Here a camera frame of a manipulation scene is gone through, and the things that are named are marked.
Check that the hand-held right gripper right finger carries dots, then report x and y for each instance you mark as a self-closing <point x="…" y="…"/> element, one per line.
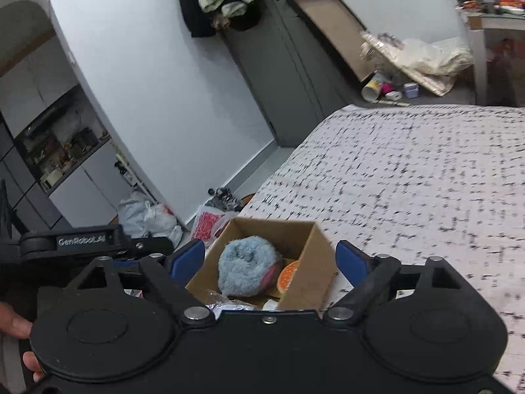
<point x="352" y="263"/>

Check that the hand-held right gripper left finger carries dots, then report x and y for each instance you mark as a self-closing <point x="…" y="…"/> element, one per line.
<point x="188" y="259"/>

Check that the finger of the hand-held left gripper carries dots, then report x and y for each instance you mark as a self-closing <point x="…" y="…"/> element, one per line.
<point x="147" y="244"/>

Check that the brown cardboard box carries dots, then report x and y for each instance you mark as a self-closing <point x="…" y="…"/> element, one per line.
<point x="311" y="262"/>

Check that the small clear plastic bag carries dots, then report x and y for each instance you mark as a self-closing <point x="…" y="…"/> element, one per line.
<point x="221" y="299"/>

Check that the fluffy light blue plush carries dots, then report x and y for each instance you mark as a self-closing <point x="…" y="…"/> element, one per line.
<point x="246" y="266"/>

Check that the burger plush toy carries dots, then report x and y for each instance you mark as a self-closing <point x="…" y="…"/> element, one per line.
<point x="287" y="277"/>

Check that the person's left hand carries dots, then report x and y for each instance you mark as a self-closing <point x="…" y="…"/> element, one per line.
<point x="14" y="322"/>

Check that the grey white plastic bag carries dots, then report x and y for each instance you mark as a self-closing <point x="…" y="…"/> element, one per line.
<point x="143" y="217"/>

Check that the red and white plastic bag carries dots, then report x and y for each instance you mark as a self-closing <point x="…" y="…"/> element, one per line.
<point x="207" y="223"/>

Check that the white kitchen cabinet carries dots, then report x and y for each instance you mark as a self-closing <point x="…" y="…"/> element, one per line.
<point x="82" y="197"/>

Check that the grey sneakers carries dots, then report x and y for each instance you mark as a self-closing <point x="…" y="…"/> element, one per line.
<point x="223" y="199"/>

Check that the white black-patterned bedspread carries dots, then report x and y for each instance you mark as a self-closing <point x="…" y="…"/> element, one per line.
<point x="410" y="172"/>

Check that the thin patterned stick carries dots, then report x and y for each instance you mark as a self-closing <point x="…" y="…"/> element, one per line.
<point x="391" y="102"/>

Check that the small white box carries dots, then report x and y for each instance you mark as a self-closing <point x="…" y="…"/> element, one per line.
<point x="393" y="95"/>

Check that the cylindrical paper can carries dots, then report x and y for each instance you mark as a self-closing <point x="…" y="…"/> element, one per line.
<point x="371" y="88"/>

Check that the small pink item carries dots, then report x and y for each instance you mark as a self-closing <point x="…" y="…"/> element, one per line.
<point x="387" y="88"/>

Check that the small lavender box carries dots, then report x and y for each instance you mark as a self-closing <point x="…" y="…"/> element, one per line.
<point x="411" y="90"/>

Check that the beige tote bag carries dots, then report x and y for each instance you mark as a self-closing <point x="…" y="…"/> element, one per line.
<point x="426" y="82"/>

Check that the grey wardrobe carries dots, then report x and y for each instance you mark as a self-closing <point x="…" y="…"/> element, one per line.
<point x="266" y="69"/>

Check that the large white plastic bag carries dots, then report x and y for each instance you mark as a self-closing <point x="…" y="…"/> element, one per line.
<point x="430" y="57"/>

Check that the black hanging garment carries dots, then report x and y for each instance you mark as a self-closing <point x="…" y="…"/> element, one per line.
<point x="192" y="8"/>

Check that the white desk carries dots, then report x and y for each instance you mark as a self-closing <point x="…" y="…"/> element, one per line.
<point x="478" y="49"/>

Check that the grey desk box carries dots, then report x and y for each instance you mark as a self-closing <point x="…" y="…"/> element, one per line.
<point x="489" y="6"/>

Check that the black picture frame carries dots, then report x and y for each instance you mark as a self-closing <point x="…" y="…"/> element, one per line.
<point x="328" y="24"/>

